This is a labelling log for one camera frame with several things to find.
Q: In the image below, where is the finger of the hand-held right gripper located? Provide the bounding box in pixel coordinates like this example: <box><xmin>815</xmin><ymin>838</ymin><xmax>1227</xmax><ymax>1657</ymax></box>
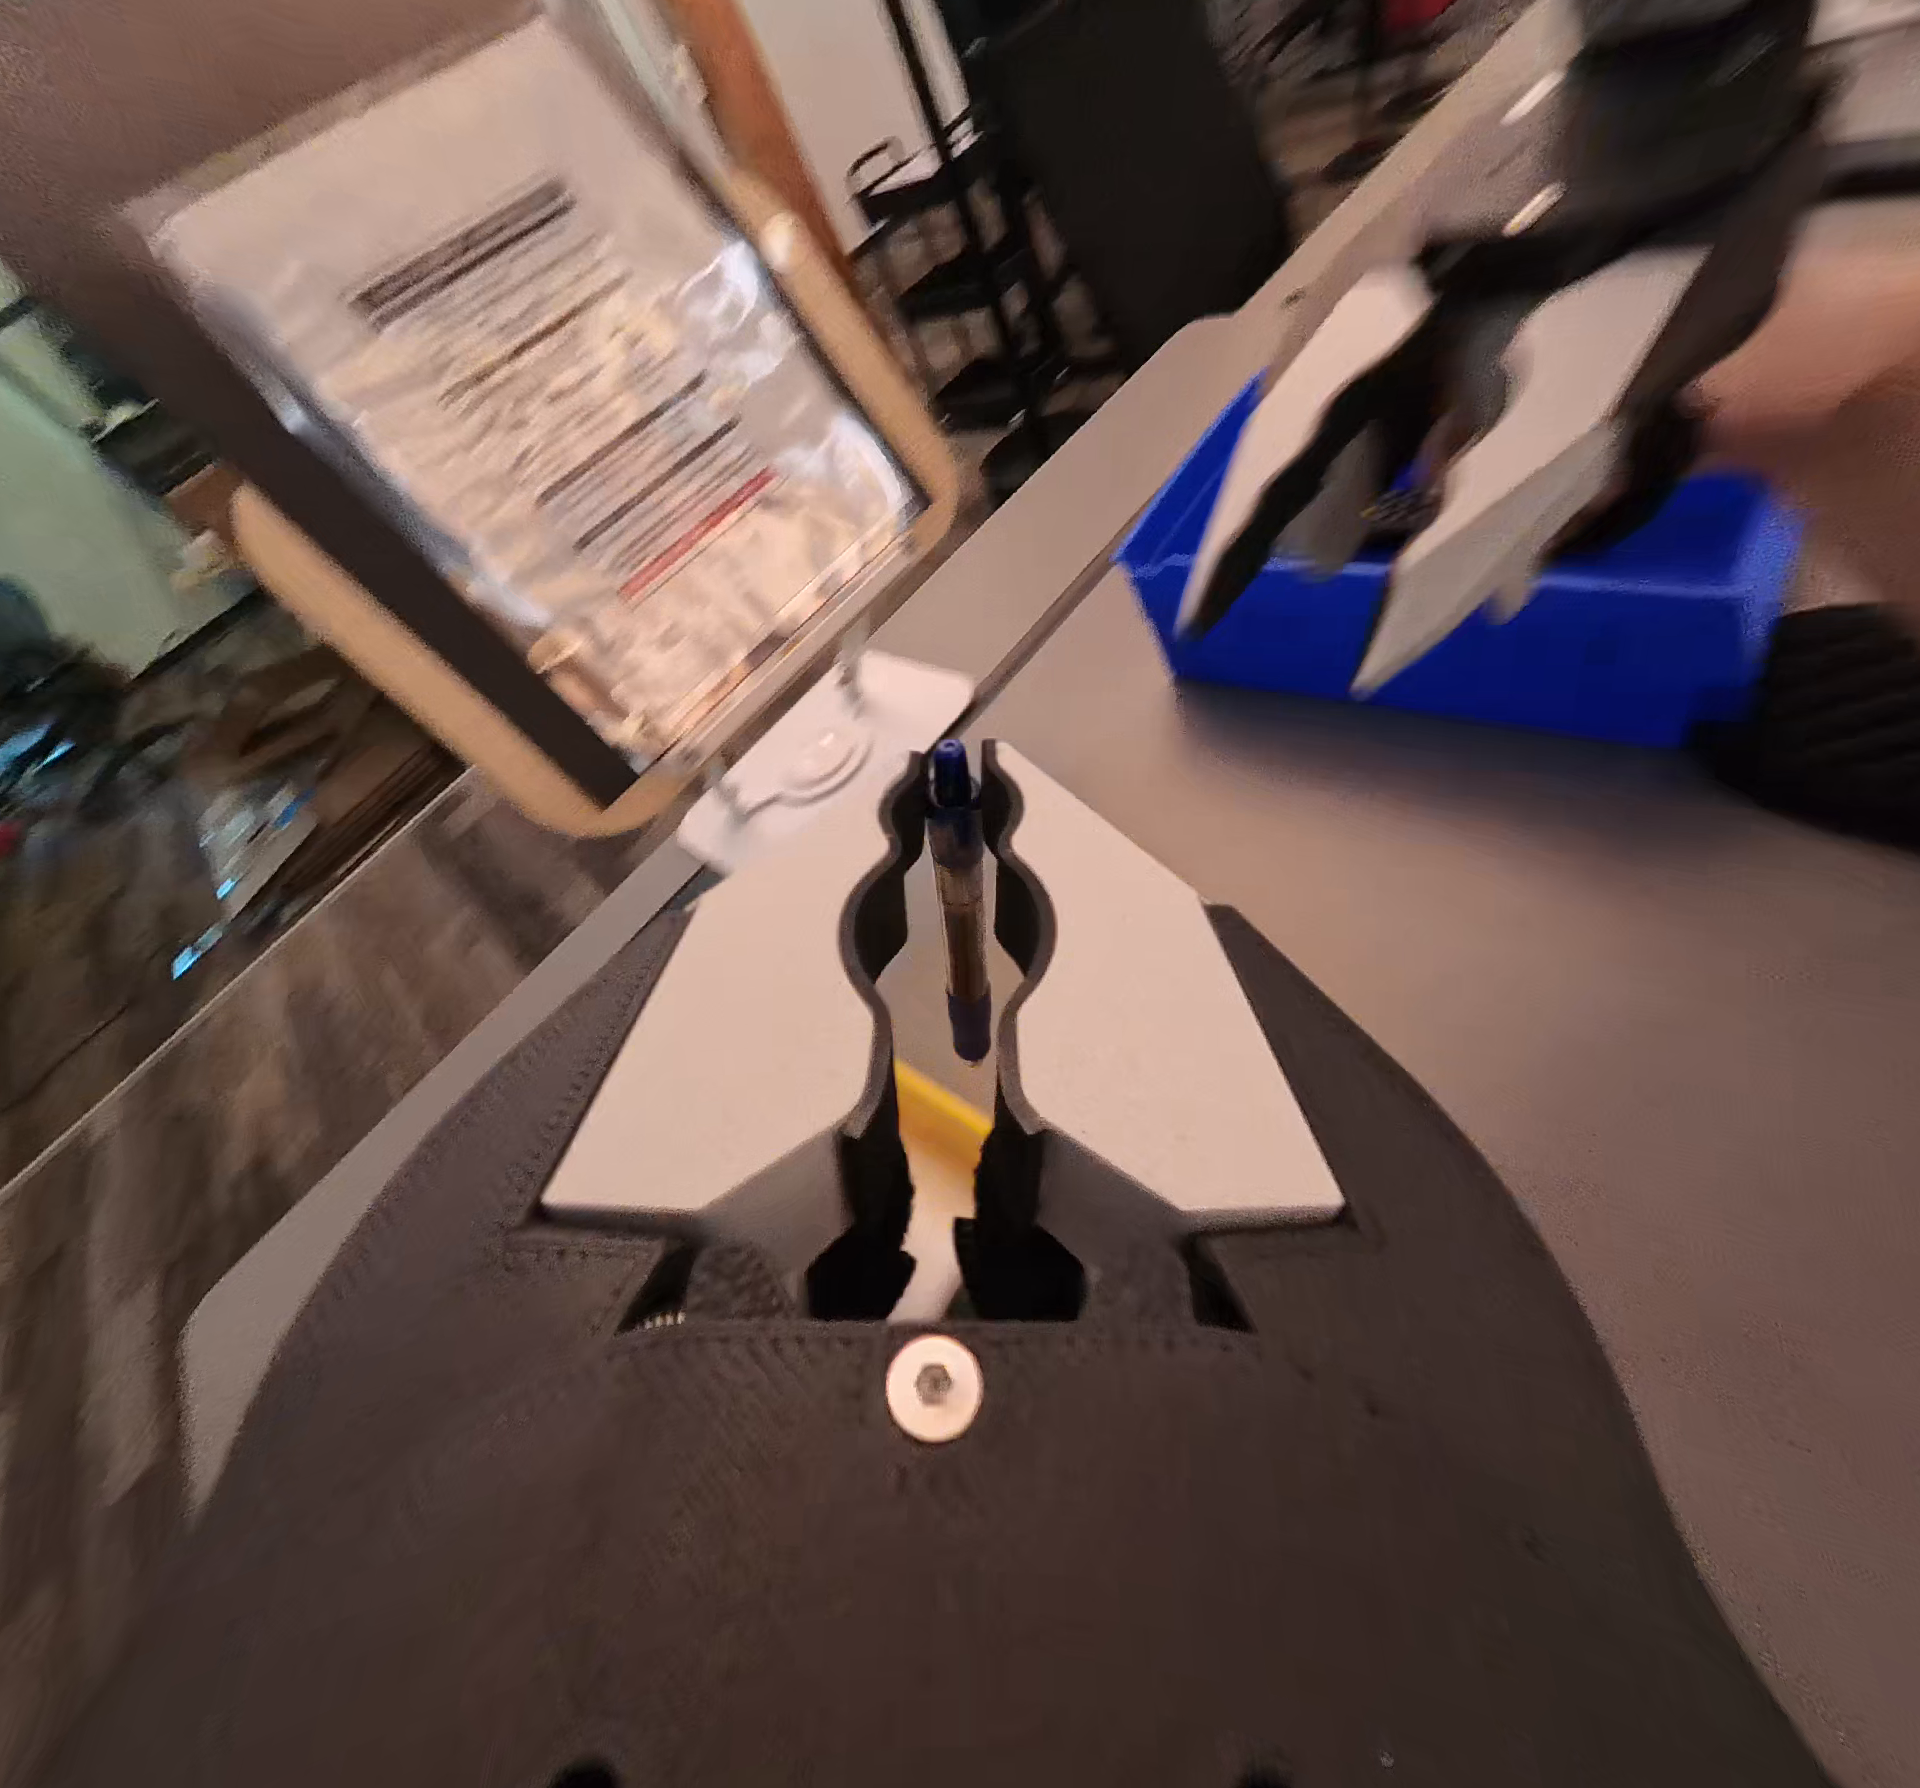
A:
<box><xmin>1347</xmin><ymin>319</ymin><xmax>1636</xmax><ymax>702</ymax></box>
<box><xmin>1176</xmin><ymin>265</ymin><xmax>1436</xmax><ymax>642</ymax></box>

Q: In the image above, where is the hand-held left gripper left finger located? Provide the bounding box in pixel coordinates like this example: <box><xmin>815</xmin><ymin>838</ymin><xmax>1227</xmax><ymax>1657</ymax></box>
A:
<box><xmin>537</xmin><ymin>747</ymin><xmax>927</xmax><ymax>1322</ymax></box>

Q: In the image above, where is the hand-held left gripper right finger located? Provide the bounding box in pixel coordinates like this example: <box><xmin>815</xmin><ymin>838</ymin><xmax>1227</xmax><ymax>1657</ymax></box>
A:
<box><xmin>952</xmin><ymin>740</ymin><xmax>1345</xmax><ymax>1322</ymax></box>

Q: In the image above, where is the blue plastic bin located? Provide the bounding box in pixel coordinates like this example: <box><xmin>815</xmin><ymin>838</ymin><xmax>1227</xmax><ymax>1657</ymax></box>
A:
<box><xmin>1115</xmin><ymin>370</ymin><xmax>1801</xmax><ymax>748</ymax></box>

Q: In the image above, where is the yellow plastic bin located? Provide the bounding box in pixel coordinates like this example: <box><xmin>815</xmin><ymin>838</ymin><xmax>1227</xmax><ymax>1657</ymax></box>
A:
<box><xmin>894</xmin><ymin>1056</ymin><xmax>994</xmax><ymax>1205</ymax></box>

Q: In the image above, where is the blue pen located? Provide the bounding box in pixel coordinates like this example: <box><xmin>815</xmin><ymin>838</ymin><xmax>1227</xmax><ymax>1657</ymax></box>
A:
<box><xmin>921</xmin><ymin>737</ymin><xmax>996</xmax><ymax>1066</ymax></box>

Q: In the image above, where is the black textured object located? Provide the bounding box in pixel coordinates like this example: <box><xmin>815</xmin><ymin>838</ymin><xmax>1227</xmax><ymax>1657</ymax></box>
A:
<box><xmin>1701</xmin><ymin>600</ymin><xmax>1920</xmax><ymax>854</ymax></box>

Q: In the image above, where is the person's right hand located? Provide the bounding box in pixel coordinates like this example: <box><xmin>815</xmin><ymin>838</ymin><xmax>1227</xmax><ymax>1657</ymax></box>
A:
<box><xmin>1693</xmin><ymin>213</ymin><xmax>1920</xmax><ymax>475</ymax></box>

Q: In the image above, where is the black fabric chair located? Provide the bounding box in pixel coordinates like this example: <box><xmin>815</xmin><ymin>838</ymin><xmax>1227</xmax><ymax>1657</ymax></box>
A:
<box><xmin>973</xmin><ymin>0</ymin><xmax>1295</xmax><ymax>371</ymax></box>

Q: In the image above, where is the black metal cart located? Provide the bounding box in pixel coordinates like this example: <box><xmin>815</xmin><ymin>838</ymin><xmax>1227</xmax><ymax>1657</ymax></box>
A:
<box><xmin>841</xmin><ymin>0</ymin><xmax>1120</xmax><ymax>419</ymax></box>

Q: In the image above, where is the instruction sheet sign stand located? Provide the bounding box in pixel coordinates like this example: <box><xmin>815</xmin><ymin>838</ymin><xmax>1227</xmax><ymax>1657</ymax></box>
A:
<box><xmin>118</xmin><ymin>10</ymin><xmax>978</xmax><ymax>873</ymax></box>

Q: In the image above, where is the wooden support post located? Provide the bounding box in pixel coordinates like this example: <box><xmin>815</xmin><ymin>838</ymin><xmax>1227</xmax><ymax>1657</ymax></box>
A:
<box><xmin>599</xmin><ymin>0</ymin><xmax>886</xmax><ymax>266</ymax></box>

